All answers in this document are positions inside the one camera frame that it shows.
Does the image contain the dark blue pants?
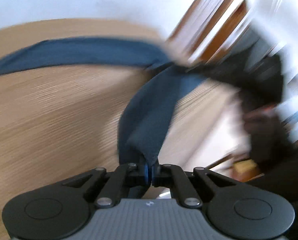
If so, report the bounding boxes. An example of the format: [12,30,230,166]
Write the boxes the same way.
[0,37,205,166]

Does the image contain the person's right hand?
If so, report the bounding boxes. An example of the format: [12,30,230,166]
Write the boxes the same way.
[242,106,294,166]

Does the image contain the wooden door frame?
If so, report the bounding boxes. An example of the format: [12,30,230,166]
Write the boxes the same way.
[167,0,249,63]

